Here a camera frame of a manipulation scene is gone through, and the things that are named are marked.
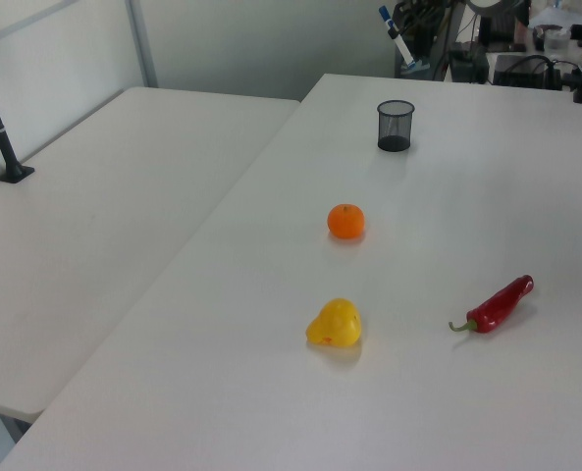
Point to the red chili pepper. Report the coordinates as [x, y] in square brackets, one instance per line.
[496, 306]

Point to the blue and white marker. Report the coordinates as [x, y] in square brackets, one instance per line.
[401, 45]

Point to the white round lamp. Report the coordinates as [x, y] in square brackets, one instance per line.
[484, 4]

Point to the teal and white shoe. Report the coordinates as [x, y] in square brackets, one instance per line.
[417, 66]

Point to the gray partition rail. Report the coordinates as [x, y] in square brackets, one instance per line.
[25, 22]

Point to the dark rectangular monitor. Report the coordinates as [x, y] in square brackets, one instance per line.
[497, 28]

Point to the flat black electronics box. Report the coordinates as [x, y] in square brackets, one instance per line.
[521, 76]

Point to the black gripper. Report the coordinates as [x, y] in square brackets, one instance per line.
[425, 7]

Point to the clear plastic container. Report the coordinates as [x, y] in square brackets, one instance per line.
[557, 41]

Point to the orange mandarin fruit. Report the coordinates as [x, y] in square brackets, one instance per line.
[346, 221]

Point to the black mesh pen cup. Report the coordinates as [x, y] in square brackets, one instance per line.
[395, 142]

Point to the gray partition post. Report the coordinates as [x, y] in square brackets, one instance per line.
[142, 44]

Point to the white adjacent table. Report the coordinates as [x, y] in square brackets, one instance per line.
[99, 221]

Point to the small dark equipment box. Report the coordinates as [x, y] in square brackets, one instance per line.
[467, 66]

